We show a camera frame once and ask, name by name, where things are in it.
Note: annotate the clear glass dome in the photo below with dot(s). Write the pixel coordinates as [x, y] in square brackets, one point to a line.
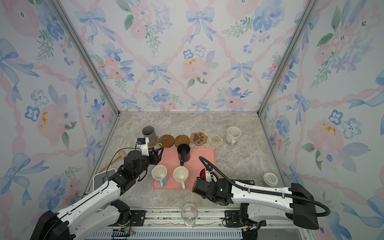
[189, 214]

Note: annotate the white mug red interior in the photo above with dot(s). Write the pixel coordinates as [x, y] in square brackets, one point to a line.
[205, 175]

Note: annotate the cork paw print coaster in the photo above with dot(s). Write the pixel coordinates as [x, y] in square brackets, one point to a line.
[198, 138]

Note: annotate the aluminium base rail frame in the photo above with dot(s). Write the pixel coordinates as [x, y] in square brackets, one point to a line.
[173, 217]

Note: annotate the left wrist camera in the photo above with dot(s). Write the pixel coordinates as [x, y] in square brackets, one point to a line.
[143, 145]

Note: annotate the grey-blue woven round coaster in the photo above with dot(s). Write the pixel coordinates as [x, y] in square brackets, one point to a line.
[229, 144]

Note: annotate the aluminium right corner post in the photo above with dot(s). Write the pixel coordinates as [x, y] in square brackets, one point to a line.
[298, 33]

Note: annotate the multicolour stitched round coaster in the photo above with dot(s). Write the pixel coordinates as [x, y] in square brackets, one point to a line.
[215, 140]

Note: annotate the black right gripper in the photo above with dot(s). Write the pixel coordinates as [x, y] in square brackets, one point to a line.
[217, 183]

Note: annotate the brown wooden coaster white streak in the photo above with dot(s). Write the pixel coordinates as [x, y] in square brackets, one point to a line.
[166, 141]

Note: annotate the white speckled mug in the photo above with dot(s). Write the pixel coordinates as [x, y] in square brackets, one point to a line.
[233, 134]

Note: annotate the grey ceramic mug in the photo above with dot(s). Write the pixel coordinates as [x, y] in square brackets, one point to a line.
[149, 132]

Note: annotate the aluminium corner post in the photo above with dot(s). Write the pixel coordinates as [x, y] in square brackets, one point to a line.
[81, 49]
[298, 33]

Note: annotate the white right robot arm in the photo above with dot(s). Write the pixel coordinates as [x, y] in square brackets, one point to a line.
[261, 203]

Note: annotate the cream mug blue handle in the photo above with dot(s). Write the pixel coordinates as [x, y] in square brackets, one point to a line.
[160, 175]

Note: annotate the woven rattan round coaster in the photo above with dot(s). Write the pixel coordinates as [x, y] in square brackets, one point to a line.
[150, 146]

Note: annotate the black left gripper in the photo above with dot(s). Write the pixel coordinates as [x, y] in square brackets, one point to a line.
[154, 157]

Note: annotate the aluminium left corner post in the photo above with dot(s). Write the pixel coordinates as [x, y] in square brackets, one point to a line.
[81, 49]

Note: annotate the paper cup white lid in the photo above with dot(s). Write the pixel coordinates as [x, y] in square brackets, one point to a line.
[270, 179]

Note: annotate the cream ceramic mug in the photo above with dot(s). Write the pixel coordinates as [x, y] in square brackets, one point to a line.
[181, 176]

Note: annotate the black stapler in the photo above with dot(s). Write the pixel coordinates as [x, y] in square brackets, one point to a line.
[247, 182]

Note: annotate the black ceramic mug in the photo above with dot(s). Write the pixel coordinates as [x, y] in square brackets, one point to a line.
[184, 153]

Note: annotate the pink rectangular tray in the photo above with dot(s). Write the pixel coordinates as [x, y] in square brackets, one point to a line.
[171, 161]

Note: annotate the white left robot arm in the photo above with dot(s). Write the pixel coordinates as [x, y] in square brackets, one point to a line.
[101, 207]

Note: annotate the plain brown wooden coaster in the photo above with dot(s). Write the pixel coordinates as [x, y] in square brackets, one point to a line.
[182, 139]

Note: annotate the wooden mallet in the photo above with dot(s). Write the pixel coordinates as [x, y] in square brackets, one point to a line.
[119, 155]

